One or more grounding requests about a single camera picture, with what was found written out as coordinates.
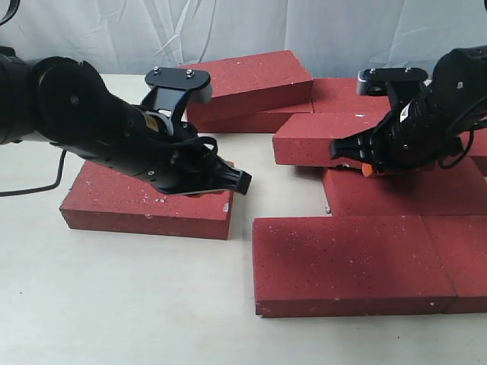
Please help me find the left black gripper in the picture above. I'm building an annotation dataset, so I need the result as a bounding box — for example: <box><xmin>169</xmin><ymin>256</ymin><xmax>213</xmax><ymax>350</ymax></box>
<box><xmin>81</xmin><ymin>107</ymin><xmax>252</xmax><ymax>198</ymax></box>

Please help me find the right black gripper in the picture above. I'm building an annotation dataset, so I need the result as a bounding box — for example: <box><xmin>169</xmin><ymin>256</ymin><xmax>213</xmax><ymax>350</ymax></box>
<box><xmin>329</xmin><ymin>87</ymin><xmax>463</xmax><ymax>178</ymax></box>

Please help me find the red brick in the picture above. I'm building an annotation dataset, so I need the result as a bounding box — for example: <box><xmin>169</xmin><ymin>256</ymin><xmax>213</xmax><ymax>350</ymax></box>
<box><xmin>186</xmin><ymin>50</ymin><xmax>313</xmax><ymax>124</ymax></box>
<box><xmin>59</xmin><ymin>162</ymin><xmax>233</xmax><ymax>240</ymax></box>
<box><xmin>272</xmin><ymin>112</ymin><xmax>384</xmax><ymax>169</ymax></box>

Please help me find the red brick top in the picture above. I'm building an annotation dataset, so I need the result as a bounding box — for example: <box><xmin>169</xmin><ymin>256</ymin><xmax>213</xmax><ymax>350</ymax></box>
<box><xmin>186</xmin><ymin>50</ymin><xmax>313</xmax><ymax>124</ymax></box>

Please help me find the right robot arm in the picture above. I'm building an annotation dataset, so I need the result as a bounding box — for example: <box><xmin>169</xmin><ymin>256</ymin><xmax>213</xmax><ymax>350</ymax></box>
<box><xmin>329</xmin><ymin>46</ymin><xmax>486</xmax><ymax>173</ymax></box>

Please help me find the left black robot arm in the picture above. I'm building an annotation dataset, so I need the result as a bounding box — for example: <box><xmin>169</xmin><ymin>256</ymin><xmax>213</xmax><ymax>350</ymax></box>
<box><xmin>1</xmin><ymin>46</ymin><xmax>252</xmax><ymax>195</ymax></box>

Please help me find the back right base brick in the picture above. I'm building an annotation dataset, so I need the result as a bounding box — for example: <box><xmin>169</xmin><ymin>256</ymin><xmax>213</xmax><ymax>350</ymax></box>
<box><xmin>311</xmin><ymin>78</ymin><xmax>390</xmax><ymax>114</ymax></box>

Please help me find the back left base brick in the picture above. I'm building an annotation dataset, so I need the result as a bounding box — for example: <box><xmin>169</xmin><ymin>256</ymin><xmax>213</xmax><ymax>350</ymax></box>
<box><xmin>193</xmin><ymin>102</ymin><xmax>314</xmax><ymax>133</ymax></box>

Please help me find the hidden centre base brick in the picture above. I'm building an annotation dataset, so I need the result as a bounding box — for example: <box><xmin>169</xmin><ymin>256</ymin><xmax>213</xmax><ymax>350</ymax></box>
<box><xmin>323</xmin><ymin>159</ymin><xmax>486</xmax><ymax>216</ymax></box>

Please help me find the front left base brick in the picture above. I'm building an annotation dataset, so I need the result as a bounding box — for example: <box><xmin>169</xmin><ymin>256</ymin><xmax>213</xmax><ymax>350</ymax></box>
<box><xmin>252</xmin><ymin>216</ymin><xmax>457</xmax><ymax>318</ymax></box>

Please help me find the front right base brick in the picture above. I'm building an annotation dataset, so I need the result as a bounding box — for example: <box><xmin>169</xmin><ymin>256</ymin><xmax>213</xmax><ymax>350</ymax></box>
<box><xmin>422</xmin><ymin>215</ymin><xmax>486</xmax><ymax>314</ymax></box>

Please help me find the pale blue backdrop cloth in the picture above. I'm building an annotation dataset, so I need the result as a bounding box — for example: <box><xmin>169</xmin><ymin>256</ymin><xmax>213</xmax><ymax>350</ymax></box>
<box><xmin>1</xmin><ymin>0</ymin><xmax>486</xmax><ymax>77</ymax></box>

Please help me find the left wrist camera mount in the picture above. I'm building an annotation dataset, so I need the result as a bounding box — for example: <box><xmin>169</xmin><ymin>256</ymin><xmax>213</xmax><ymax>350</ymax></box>
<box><xmin>141</xmin><ymin>66</ymin><xmax>213</xmax><ymax>136</ymax></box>

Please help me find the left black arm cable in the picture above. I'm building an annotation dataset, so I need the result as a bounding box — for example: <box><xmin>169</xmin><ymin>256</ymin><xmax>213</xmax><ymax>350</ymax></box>
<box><xmin>0</xmin><ymin>150</ymin><xmax>69</xmax><ymax>197</ymax></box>

